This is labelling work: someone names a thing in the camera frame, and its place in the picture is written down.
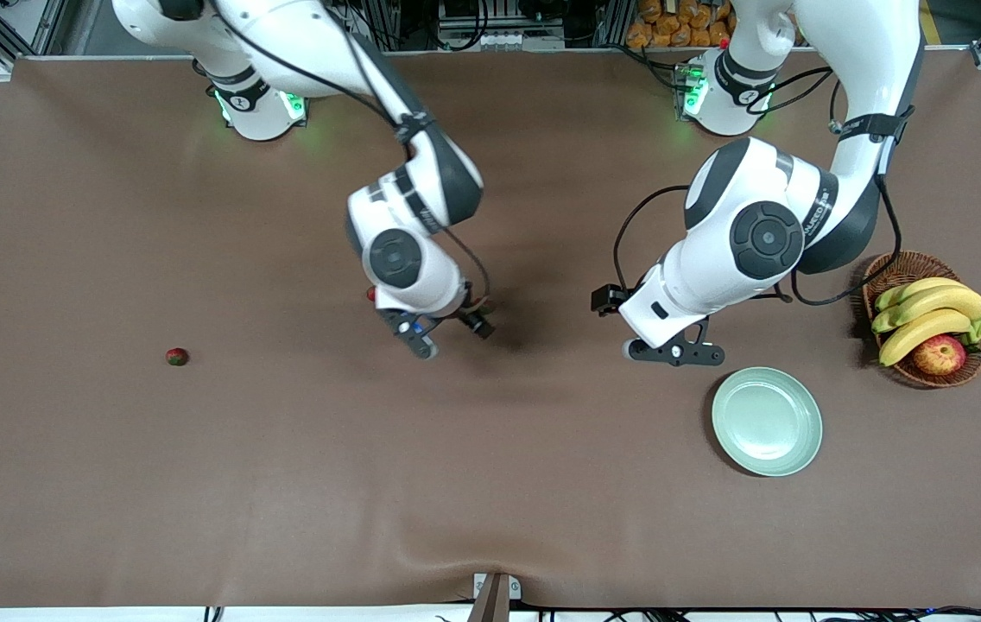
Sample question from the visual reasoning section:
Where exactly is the white socket strip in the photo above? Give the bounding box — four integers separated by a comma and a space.
439, 30, 566, 51

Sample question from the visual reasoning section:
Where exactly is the pale green round plate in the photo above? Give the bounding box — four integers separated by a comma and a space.
711, 366, 824, 478

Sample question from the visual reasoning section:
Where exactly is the red yellow apple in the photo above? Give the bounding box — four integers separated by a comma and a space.
912, 334, 968, 377

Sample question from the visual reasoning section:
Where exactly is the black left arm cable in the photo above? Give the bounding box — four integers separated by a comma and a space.
611, 65, 904, 308

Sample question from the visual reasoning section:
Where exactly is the orange snack pile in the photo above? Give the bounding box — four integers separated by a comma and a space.
625, 0, 735, 49

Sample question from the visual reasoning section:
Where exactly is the brown wicker basket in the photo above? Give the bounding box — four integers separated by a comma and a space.
862, 250, 981, 389

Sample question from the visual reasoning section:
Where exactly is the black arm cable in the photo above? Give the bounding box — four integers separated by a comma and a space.
197, 0, 496, 316
611, 65, 904, 308

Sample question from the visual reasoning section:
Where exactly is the brown table mat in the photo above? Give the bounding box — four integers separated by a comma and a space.
0, 50, 981, 610

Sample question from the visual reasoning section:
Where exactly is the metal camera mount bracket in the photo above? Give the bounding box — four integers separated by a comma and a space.
472, 572, 522, 622

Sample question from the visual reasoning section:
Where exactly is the yellow banana bunch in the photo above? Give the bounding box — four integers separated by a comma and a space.
870, 276, 981, 367

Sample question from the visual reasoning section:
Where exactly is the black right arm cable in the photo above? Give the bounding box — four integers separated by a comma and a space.
197, 0, 496, 316

